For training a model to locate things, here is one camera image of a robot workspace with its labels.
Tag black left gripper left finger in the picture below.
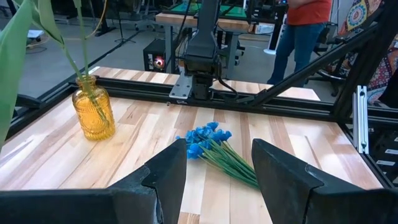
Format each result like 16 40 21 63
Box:
0 138 188 224

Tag person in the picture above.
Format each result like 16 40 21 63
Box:
266 0 333 87

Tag green stem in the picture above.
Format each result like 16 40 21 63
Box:
30 0 109 124

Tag black aluminium table frame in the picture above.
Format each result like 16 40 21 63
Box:
6 0 398 190

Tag patterned fabric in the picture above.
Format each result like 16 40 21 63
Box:
338 0 398 106

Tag silver aluminium extrusion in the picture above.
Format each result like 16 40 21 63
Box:
352 85 370 156

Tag blue artificial flower bunch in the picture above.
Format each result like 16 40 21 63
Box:
175 121 261 190

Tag green table mat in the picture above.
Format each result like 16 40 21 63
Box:
170 2 248 19

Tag wooden background table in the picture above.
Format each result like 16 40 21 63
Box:
154 2 280 74

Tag amber glass vase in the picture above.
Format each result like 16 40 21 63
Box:
72 74 117 142

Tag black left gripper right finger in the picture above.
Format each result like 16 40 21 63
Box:
251 138 398 224

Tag black computer box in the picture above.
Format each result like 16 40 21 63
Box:
142 39 168 74

